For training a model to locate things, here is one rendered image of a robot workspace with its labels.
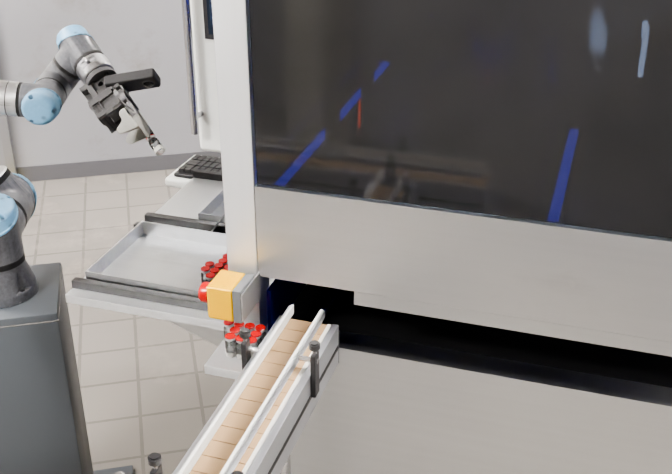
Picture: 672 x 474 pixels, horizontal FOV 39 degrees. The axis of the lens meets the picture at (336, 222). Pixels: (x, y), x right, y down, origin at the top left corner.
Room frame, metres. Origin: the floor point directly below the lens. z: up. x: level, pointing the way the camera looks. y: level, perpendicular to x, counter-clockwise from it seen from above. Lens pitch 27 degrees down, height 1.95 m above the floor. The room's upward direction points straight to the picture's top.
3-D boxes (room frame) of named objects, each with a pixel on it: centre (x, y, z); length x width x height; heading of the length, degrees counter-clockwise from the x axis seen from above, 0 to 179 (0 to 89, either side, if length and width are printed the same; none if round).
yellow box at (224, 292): (1.56, 0.21, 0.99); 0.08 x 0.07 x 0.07; 73
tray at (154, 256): (1.87, 0.35, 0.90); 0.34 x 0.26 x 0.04; 72
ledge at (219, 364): (1.54, 0.17, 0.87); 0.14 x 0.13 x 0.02; 73
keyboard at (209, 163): (2.55, 0.27, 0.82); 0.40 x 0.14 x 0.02; 71
